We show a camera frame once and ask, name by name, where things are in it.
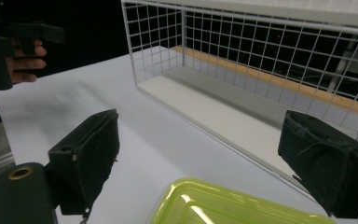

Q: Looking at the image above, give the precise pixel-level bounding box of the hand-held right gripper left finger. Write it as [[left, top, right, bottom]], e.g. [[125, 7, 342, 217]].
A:
[[48, 108, 120, 217]]

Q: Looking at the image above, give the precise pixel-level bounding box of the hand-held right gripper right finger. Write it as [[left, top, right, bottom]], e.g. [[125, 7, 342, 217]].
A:
[[277, 109, 358, 219]]

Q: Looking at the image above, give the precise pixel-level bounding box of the green plastic container lid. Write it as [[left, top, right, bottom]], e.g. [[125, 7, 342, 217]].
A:
[[147, 177, 338, 224]]

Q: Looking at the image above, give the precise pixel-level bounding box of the white wire basket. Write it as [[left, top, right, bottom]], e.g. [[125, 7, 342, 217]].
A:
[[120, 0, 358, 203]]

